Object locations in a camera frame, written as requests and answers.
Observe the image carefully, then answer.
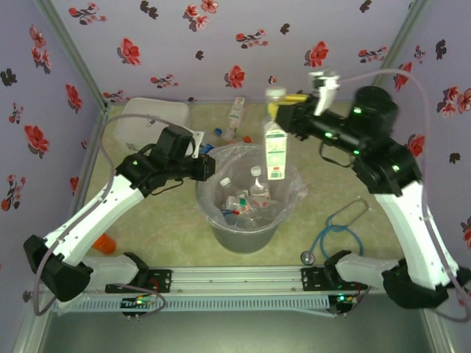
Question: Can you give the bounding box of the clear bottle white cap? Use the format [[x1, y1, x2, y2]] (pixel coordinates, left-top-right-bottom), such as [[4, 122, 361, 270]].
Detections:
[[264, 86, 290, 126], [216, 176, 240, 202]]

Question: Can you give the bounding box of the white green milk carton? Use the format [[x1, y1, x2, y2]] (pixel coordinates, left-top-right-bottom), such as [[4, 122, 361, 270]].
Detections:
[[263, 119, 289, 181]]

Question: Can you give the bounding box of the small clear bottle orange cap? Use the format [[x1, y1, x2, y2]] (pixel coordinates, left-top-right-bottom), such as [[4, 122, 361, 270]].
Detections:
[[220, 121, 253, 145]]

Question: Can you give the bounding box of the clear bottle blue-tinted base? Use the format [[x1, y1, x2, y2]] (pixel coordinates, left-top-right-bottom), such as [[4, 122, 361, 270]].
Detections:
[[220, 207, 244, 226]]

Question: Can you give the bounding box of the grey mesh waste bin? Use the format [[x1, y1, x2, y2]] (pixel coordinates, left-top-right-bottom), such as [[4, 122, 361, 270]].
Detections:
[[194, 143, 301, 255]]

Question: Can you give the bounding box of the bottle green white label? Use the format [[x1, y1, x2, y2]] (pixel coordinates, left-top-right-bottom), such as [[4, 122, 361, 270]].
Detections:
[[227, 96, 247, 122]]

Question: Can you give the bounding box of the clear bottle blue cap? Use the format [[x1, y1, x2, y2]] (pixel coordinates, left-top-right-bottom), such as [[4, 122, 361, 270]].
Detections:
[[200, 126, 224, 155]]

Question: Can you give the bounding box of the white lidded plastic container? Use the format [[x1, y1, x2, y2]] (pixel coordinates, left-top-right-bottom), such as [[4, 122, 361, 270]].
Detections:
[[112, 97, 192, 154]]

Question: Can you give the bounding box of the bottle red white label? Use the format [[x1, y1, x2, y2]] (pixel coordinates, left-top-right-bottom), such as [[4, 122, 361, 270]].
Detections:
[[248, 165, 273, 202]]

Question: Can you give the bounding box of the bottle green red label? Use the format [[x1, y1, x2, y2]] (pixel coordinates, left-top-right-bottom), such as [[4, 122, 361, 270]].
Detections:
[[226, 194, 258, 218]]

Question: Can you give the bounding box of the clear plastic bottle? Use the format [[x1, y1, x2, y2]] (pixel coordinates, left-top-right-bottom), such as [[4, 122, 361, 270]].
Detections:
[[246, 200, 280, 225]]

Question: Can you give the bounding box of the orange pill bottle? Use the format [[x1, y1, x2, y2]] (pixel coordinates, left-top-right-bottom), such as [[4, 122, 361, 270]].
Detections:
[[91, 233, 118, 255]]

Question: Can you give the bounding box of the blue stethoscope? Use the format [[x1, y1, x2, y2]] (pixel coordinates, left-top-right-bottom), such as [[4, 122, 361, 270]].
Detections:
[[300, 198, 370, 265]]

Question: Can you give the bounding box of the small controller board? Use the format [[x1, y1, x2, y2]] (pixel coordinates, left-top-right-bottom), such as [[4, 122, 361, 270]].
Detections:
[[330, 293, 360, 314], [121, 296, 155, 314]]

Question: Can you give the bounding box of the aluminium side rail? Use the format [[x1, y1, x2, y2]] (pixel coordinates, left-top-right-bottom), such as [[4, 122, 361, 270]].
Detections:
[[68, 104, 110, 218]]

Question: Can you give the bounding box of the grey right arm cable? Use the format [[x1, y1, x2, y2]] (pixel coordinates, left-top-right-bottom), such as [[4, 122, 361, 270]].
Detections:
[[336, 69, 471, 324]]

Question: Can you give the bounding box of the aluminium frame post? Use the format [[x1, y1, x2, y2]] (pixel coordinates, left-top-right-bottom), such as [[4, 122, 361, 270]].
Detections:
[[380, 0, 432, 74], [33, 0, 110, 108]]

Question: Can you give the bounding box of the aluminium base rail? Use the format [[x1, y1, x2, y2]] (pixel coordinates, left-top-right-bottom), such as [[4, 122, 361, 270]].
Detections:
[[82, 266, 387, 295]]

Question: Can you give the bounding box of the white slotted cable duct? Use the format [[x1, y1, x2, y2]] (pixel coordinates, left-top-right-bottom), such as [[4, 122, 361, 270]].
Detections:
[[51, 295, 330, 314]]

